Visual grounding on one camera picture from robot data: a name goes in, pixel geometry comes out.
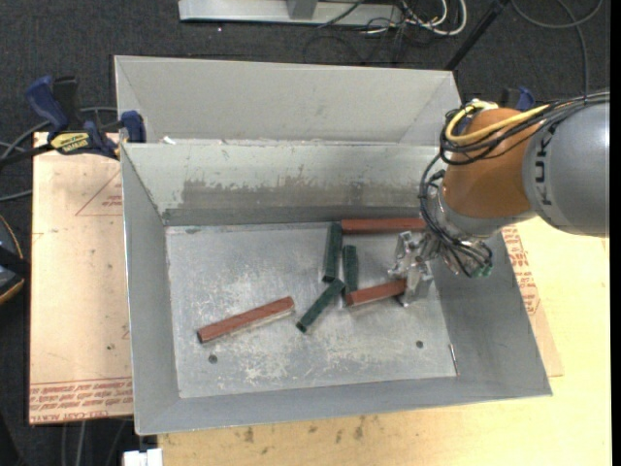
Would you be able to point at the grey metal bin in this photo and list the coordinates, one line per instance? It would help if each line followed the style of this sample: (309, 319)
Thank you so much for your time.
(271, 357)

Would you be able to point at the brown cardboard board, red print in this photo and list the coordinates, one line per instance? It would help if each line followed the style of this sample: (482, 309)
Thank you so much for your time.
(73, 284)

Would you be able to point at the red-brown flat block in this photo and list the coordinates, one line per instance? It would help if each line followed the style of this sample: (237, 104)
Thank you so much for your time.
(383, 225)
(374, 293)
(245, 319)

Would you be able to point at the dark green flat block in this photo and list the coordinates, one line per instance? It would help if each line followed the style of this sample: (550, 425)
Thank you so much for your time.
(333, 252)
(350, 267)
(320, 306)

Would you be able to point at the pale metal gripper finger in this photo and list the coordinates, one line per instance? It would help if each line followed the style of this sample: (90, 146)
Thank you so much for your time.
(418, 283)
(402, 255)

